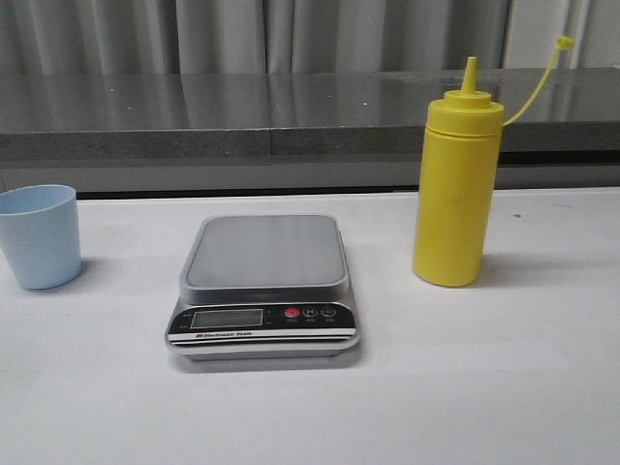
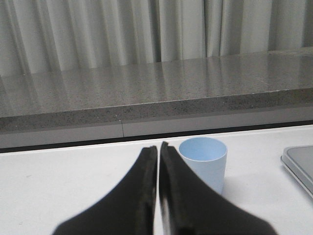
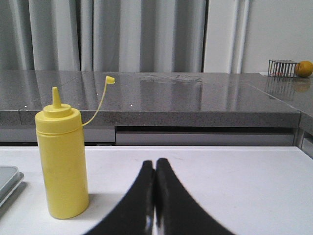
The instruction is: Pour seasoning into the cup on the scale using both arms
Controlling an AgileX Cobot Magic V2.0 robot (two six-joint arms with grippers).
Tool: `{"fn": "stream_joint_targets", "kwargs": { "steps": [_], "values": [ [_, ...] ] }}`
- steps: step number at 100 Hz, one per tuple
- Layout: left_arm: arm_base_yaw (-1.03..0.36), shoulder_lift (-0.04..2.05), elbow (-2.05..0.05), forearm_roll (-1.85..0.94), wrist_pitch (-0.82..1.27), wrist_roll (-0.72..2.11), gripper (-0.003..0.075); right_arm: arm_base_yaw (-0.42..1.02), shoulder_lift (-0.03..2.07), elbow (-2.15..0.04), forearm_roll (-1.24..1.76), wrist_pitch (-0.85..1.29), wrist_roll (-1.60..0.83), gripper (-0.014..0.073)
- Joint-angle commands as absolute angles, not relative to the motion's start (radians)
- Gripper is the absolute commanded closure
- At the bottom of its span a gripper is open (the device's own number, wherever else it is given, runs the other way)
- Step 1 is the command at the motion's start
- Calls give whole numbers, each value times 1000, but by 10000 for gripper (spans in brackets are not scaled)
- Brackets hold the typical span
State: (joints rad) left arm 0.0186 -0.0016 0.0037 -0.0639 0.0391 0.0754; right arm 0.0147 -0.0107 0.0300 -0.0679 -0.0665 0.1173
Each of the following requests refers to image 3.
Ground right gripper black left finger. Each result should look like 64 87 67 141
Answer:
86 161 155 235

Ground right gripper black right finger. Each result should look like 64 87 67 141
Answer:
155 158 233 235

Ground yellow squeeze bottle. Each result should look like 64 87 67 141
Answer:
34 75 116 220

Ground grey digital kitchen scale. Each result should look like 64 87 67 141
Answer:
0 165 26 216

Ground grey stone counter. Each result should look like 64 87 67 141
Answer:
0 70 313 151

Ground grey curtain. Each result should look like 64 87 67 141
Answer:
0 0 250 73

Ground yellow lemon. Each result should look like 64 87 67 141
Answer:
295 61 313 78

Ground metal wire rack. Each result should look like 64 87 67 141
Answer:
268 59 300 77

